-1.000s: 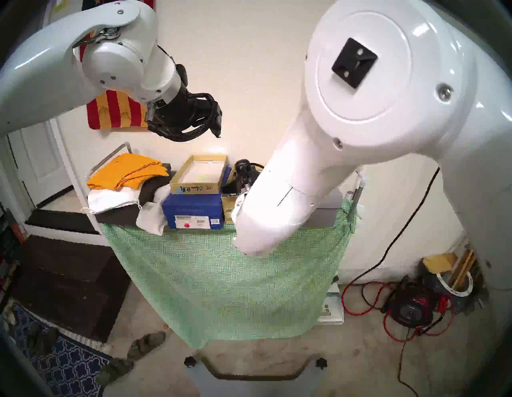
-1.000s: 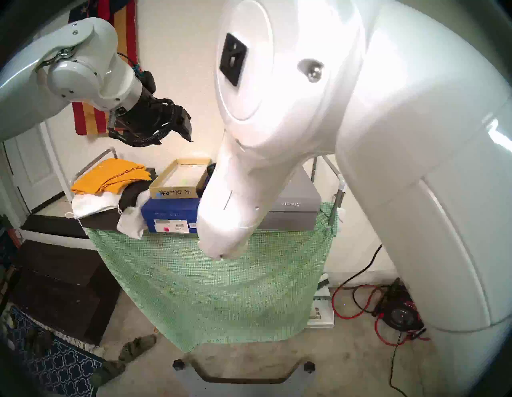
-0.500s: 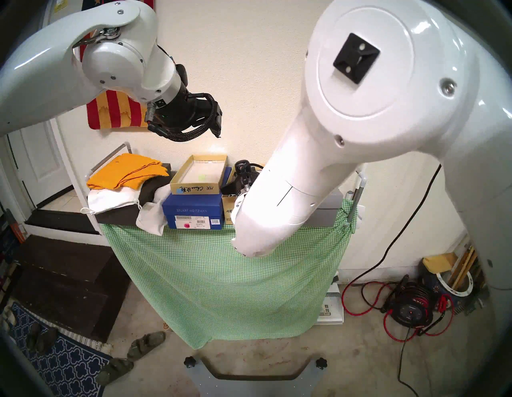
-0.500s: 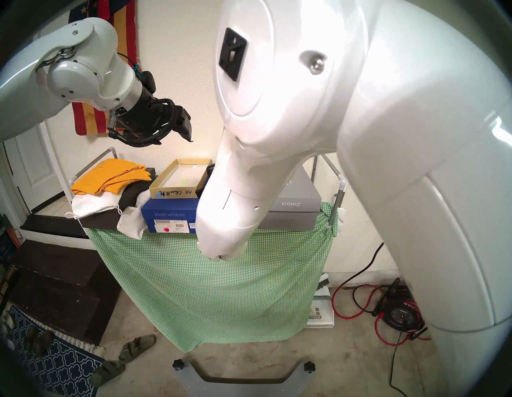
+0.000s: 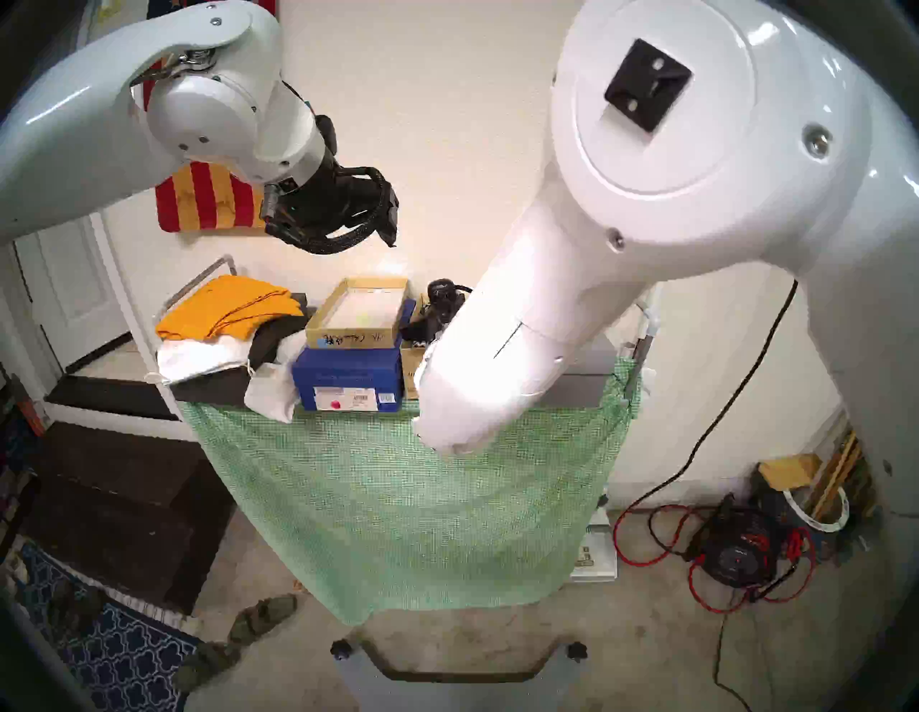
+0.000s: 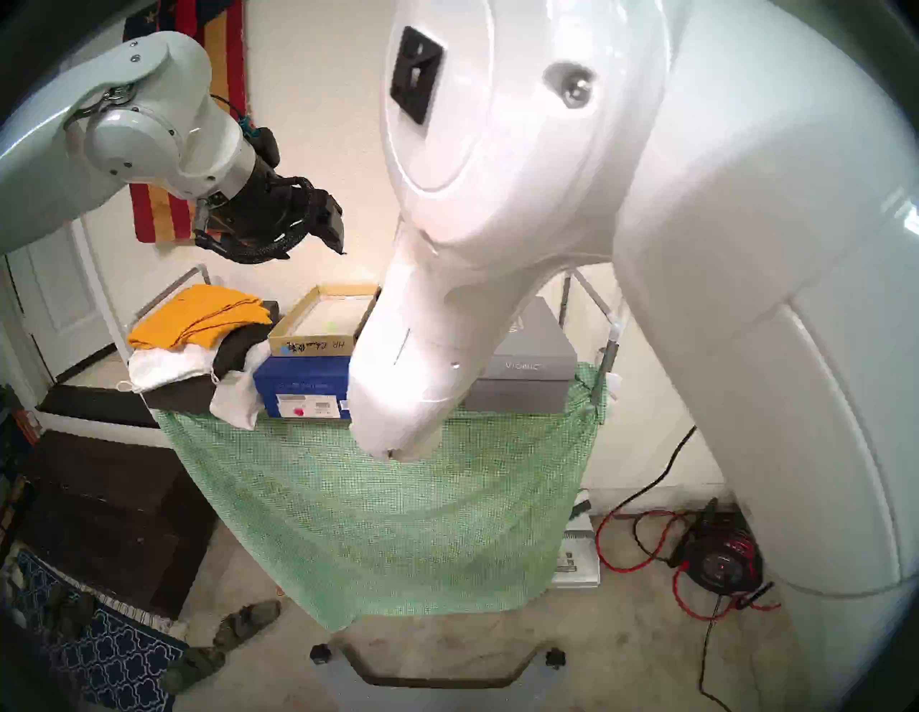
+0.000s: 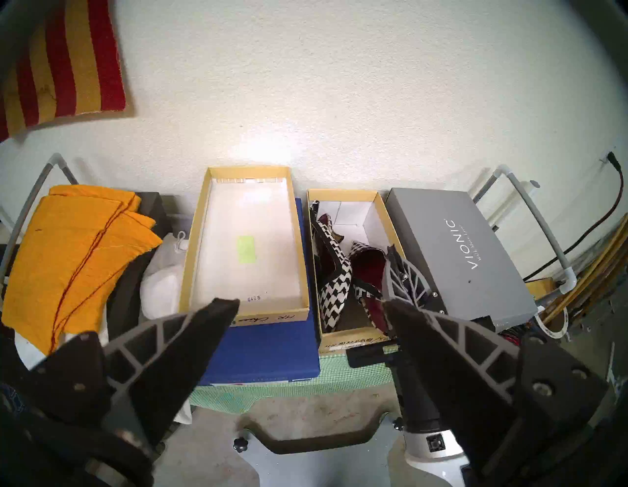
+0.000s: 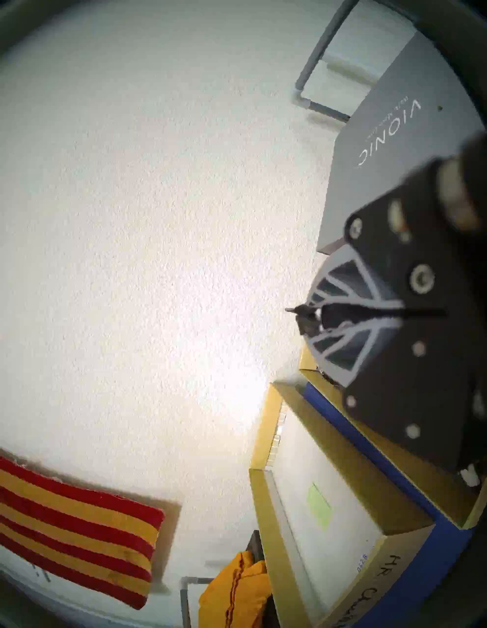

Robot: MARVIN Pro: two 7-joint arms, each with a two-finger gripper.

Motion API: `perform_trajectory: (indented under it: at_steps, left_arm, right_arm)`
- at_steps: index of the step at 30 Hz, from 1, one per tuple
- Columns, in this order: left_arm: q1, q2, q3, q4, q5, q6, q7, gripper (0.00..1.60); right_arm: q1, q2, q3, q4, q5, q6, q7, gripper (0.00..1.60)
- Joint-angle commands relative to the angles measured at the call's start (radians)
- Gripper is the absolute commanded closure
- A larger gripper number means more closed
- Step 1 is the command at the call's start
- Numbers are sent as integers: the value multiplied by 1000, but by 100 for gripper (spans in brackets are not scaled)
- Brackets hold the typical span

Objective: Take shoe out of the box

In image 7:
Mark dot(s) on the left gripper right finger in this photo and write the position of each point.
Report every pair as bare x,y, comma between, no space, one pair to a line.
431,365

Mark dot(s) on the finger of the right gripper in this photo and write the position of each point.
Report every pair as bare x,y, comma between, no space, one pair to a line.
419,294
395,280

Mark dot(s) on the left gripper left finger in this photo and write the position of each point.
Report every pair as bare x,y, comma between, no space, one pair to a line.
186,353

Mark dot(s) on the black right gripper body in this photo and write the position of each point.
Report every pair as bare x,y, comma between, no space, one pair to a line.
417,397

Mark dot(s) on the houndstooth high heel shoe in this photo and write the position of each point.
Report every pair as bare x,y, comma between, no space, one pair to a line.
333,289
368,265

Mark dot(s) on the yellow cardboard shoe box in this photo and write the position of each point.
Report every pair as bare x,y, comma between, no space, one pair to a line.
358,223

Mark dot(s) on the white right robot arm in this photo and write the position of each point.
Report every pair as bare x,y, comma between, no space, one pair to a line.
431,456

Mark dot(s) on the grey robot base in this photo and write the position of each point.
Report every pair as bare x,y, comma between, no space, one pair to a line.
319,461

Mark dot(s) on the grey Vionic shoe box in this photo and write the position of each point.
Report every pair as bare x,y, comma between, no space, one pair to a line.
456,250

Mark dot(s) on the blue shoe box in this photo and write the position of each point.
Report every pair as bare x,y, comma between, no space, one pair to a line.
274,353

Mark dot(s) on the yellow shoe box lid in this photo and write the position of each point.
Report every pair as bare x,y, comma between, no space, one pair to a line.
245,245

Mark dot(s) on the black base knob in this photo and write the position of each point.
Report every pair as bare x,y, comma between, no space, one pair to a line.
241,446

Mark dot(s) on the orange folded cloth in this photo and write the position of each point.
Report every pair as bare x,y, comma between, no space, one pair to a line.
64,255

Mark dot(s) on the leaning wooden boards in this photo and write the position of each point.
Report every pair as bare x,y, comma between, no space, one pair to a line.
593,265

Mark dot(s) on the red yellow striped flag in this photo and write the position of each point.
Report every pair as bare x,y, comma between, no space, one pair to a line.
64,64

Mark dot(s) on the grey pipe table rail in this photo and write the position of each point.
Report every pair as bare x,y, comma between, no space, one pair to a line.
29,196
544,230

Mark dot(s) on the white wall outlet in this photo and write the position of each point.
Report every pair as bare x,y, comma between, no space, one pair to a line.
607,156

